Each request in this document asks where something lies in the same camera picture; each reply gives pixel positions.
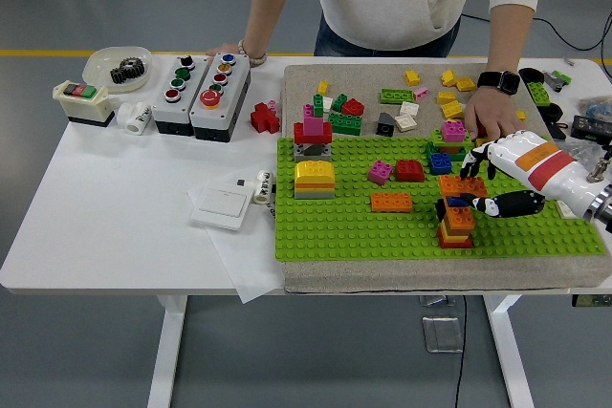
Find metal floor plate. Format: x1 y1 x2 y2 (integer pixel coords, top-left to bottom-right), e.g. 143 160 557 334
422 315 465 354

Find red sloped brick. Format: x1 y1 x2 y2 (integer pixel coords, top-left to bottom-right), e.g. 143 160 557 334
394 159 426 183

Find wide red brick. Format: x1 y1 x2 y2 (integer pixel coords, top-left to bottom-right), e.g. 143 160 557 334
292 120 334 145

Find thin yellow plate brick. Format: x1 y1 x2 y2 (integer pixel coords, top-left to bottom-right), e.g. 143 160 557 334
438 224 470 240

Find plastic bag blue contents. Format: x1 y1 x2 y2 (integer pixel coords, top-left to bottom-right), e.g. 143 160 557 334
577 96 612 123

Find black floor cable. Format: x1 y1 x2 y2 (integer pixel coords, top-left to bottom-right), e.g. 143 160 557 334
461 12 612 52

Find white table leg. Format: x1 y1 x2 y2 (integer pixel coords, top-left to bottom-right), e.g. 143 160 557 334
146 295 188 408
482 293 535 408

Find tall pink brick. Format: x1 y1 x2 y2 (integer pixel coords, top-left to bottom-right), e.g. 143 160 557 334
303 103 325 138

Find black electronic device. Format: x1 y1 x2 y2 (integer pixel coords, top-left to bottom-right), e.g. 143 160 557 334
572 115 612 144

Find white paper sheet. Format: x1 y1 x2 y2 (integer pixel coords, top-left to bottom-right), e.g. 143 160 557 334
186 171 287 305

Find grey four-button control box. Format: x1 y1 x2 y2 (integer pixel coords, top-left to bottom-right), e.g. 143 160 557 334
150 54 210 137

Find green studded baseplate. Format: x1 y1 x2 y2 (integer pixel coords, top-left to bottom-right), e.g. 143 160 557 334
273 136 606 263

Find grey base brick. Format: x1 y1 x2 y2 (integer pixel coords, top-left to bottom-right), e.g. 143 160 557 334
293 184 336 201

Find person's right hand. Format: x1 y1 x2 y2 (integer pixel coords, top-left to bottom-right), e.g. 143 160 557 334
205 41 245 58

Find red base brick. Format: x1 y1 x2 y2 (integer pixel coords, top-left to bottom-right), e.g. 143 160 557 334
437 229 474 249

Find lime green plate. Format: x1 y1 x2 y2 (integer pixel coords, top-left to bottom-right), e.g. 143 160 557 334
429 128 474 147

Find red cross-shaped brick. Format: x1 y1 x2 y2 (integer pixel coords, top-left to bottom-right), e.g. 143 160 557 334
250 101 282 135

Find white pipe tee fitting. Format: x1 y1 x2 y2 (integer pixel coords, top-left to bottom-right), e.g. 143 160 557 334
116 100 153 135

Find yellow domed brick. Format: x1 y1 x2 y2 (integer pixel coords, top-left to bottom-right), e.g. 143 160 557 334
293 160 336 183

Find black hanging cable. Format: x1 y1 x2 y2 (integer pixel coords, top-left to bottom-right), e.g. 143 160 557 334
452 293 469 408

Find green two-by-four brick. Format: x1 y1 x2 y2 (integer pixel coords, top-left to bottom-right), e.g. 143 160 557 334
326 111 364 136

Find black strap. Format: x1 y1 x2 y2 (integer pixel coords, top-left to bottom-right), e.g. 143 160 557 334
542 102 575 140

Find dark green brick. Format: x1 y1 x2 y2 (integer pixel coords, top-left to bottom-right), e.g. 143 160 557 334
425 142 468 163

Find pink two-by-two brick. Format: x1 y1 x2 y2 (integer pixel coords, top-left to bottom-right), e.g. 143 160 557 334
440 119 468 144
367 160 395 186

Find table control panel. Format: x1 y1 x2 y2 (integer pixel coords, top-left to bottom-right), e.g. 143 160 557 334
571 293 612 309

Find grey arch brick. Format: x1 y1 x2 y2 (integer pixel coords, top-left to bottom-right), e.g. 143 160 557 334
293 140 333 163

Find white wall switch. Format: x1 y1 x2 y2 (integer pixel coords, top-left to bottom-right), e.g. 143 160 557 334
190 186 253 232

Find white printed pipe fitting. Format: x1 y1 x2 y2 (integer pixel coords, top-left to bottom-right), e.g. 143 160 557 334
251 168 277 206

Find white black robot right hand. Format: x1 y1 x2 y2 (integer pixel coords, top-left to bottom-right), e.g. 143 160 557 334
458 129 605 221

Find white plastic dish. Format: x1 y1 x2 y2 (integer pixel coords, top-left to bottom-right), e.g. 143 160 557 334
81 45 154 94

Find black wristwatch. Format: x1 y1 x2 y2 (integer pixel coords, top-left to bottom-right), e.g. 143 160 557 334
476 70 522 96

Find black slope brick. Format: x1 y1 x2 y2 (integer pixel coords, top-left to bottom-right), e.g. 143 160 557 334
375 111 397 137

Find green flat plate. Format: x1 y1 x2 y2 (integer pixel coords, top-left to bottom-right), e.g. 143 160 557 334
381 87 415 104

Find dark metal gear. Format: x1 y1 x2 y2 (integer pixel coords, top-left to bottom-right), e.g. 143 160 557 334
109 56 147 85

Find orange two-by-two brick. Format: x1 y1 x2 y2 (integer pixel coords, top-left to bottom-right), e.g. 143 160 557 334
442 206 477 232

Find bead bracelet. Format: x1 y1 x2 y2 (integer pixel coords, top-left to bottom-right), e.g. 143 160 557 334
237 38 269 66

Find grey emergency-stop control box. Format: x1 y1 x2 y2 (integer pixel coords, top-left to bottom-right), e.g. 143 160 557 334
189 52 252 142

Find person's left hand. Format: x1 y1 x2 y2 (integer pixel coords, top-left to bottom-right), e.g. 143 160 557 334
462 87 528 142

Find grey green clip tool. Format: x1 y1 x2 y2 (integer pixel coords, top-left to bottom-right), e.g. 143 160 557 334
542 69 574 93

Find cream red-green switch box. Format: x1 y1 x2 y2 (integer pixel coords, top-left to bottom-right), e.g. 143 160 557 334
51 80 119 128

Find green studded brick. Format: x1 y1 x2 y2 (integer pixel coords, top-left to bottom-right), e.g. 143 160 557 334
525 81 552 107

